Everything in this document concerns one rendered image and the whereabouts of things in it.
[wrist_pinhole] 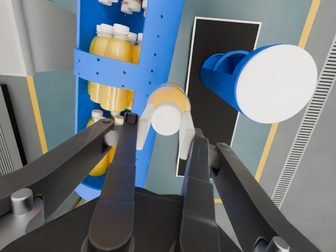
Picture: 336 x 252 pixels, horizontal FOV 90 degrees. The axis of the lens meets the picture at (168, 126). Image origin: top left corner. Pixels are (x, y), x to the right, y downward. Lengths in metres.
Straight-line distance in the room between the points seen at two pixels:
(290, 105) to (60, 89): 1.88
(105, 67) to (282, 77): 0.58
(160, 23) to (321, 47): 1.78
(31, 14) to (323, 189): 3.01
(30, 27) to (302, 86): 1.05
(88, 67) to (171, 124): 0.32
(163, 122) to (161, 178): 1.93
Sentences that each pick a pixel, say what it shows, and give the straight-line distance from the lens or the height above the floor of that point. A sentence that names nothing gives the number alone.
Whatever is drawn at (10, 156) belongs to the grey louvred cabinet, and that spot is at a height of 0.20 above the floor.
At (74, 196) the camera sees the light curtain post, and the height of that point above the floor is 0.75.
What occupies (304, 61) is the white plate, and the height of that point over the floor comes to 1.04.
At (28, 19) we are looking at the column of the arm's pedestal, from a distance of 0.94.
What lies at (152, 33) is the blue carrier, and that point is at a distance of 0.46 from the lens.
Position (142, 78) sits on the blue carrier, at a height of 1.21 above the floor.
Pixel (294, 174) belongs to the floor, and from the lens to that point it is 2.51.
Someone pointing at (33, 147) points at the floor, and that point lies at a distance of 2.48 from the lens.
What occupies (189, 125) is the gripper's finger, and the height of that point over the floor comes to 1.51.
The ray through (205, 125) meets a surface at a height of 0.15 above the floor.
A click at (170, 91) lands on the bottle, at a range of 0.25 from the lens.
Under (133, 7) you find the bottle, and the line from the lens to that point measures 0.60.
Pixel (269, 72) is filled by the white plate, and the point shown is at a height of 1.04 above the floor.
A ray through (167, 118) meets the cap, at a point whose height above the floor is 1.46.
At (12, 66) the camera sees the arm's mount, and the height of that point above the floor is 1.03.
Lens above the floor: 1.66
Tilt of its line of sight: 69 degrees down
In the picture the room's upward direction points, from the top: 175 degrees counter-clockwise
